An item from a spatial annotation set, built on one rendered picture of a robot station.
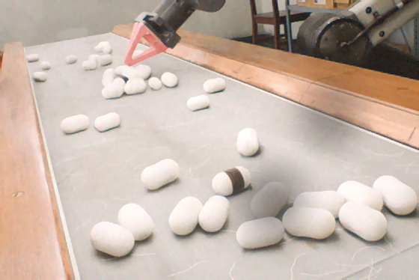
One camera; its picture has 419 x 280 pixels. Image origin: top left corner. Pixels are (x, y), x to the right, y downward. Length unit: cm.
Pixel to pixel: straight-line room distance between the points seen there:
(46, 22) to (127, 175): 470
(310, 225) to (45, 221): 18
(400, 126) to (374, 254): 19
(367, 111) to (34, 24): 476
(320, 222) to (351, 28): 72
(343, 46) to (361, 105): 47
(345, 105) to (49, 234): 34
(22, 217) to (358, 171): 26
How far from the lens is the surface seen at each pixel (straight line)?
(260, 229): 30
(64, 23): 511
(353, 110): 52
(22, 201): 39
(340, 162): 42
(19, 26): 514
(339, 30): 98
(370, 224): 30
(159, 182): 40
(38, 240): 32
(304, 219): 30
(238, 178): 37
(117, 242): 31
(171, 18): 86
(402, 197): 33
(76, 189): 44
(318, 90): 57
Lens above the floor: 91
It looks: 18 degrees down
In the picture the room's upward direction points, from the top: 7 degrees counter-clockwise
